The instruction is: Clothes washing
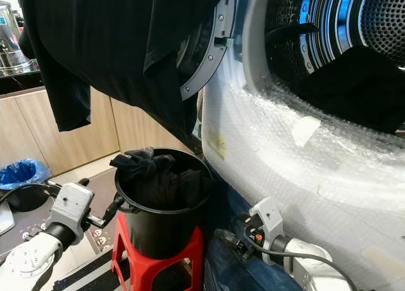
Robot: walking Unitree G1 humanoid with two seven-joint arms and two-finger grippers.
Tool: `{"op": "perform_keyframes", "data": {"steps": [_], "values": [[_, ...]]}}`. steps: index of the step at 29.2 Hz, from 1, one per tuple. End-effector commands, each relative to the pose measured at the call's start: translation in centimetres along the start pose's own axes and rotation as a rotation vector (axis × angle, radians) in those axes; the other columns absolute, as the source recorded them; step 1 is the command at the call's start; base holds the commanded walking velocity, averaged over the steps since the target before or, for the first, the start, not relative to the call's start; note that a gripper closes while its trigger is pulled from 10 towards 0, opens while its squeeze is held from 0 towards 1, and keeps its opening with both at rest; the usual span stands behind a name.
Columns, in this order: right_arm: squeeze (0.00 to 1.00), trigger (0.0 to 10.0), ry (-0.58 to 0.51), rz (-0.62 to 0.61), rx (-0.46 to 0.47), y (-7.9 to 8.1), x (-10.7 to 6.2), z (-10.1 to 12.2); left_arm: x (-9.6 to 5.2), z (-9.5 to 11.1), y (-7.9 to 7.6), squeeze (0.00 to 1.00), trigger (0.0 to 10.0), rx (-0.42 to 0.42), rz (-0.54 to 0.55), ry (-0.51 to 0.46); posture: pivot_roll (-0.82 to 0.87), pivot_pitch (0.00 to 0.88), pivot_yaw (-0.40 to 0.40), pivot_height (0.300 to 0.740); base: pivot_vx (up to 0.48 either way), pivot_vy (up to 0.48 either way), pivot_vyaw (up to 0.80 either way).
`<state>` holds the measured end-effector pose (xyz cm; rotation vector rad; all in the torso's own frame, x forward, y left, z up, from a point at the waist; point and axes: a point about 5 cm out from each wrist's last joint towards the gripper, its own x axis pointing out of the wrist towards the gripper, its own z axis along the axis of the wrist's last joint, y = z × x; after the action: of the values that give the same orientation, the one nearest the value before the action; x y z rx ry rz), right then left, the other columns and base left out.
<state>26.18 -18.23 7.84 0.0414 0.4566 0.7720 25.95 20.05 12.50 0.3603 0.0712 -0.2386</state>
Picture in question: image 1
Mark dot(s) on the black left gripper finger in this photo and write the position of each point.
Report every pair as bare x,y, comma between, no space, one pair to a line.
114,210

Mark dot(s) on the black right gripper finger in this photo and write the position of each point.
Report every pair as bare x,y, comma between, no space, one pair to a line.
231,241
247,219

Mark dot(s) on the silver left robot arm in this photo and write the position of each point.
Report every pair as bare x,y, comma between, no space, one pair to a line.
31,259

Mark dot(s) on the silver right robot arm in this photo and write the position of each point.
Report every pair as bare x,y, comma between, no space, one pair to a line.
310,262

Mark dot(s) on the black clothes in bucket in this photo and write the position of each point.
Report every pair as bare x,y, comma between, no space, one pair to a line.
158,177

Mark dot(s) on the bubble-wrapped white washing machine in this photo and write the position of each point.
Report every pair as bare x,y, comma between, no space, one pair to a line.
291,171

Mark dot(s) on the black clothes in drum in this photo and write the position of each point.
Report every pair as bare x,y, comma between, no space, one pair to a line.
354,95

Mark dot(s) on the blue denim cloth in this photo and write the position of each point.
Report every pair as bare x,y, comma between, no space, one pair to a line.
228,272

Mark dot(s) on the red plastic stool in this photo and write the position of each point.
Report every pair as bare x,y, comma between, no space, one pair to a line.
125,253

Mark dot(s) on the black plastic bucket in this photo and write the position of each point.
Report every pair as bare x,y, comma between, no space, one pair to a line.
164,234

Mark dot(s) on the black white striped mat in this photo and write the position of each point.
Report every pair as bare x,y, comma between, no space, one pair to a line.
82,275

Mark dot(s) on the yellow washer sticker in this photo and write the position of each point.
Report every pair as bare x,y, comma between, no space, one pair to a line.
216,143

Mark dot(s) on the bin with blue liner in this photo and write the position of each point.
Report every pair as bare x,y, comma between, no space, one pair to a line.
22,172

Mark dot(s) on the white tape patch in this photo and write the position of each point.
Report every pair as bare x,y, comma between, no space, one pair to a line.
305,131

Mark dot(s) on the wooden counter cabinet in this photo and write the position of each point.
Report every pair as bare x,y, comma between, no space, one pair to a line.
31,126

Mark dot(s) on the black hanging garment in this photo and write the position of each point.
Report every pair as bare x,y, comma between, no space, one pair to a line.
114,44

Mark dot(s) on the grey round washer door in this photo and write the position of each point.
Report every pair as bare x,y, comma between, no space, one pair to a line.
218,44

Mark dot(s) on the stainless steel water urn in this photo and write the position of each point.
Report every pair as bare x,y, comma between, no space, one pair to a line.
9,41

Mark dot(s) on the perforated steel washer drum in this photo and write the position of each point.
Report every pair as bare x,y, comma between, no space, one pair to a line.
335,16

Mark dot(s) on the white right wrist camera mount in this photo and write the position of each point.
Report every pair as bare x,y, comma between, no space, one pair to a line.
269,220

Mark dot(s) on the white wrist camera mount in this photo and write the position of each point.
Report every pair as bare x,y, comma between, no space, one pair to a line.
71,205
269,220

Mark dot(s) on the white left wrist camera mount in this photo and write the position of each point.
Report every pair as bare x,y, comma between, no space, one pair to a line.
71,205

